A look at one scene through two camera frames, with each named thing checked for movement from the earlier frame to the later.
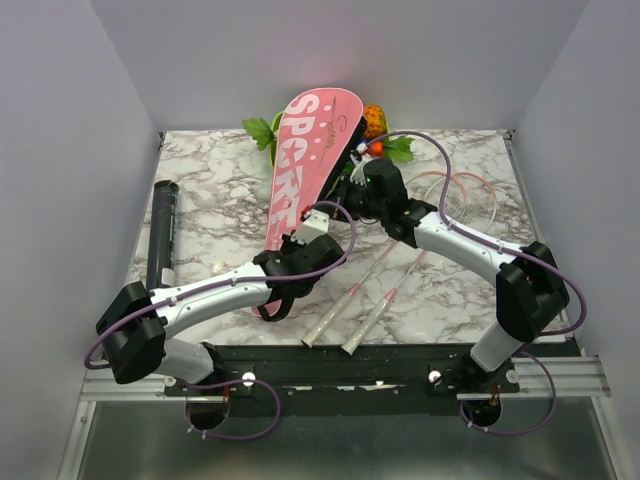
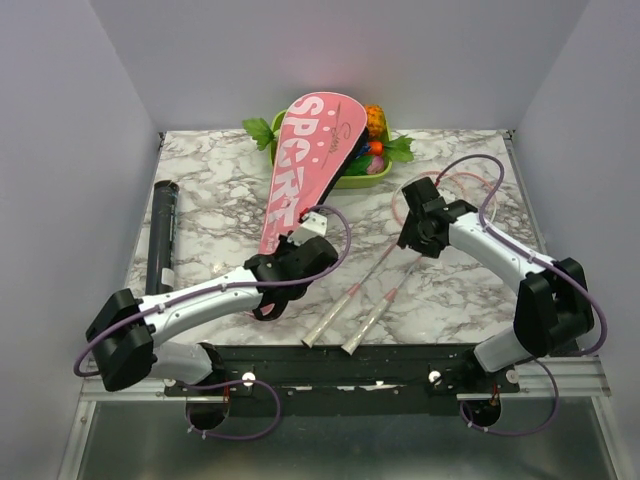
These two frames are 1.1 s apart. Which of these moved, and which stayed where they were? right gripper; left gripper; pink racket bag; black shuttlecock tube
Moved: right gripper
Stayed: left gripper; pink racket bag; black shuttlecock tube
